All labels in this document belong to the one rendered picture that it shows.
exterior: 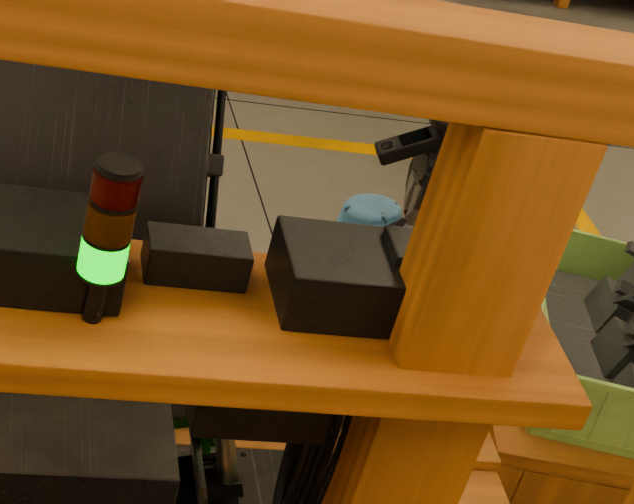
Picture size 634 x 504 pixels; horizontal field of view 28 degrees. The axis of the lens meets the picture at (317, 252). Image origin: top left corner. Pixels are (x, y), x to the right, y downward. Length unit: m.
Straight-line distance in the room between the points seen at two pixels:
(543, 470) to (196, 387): 1.41
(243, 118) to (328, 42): 4.10
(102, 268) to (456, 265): 0.37
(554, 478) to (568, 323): 0.45
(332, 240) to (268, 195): 3.31
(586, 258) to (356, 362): 1.79
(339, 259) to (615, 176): 4.44
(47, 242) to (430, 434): 0.50
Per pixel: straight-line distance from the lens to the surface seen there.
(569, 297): 3.05
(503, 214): 1.32
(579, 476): 2.67
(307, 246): 1.43
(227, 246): 1.44
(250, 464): 2.20
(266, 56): 1.17
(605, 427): 2.67
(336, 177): 5.01
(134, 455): 1.66
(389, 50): 1.19
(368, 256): 1.44
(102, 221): 1.27
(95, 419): 1.70
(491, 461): 2.38
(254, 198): 4.72
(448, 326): 1.39
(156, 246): 1.41
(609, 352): 2.85
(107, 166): 1.25
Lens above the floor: 2.36
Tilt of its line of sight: 32 degrees down
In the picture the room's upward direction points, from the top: 16 degrees clockwise
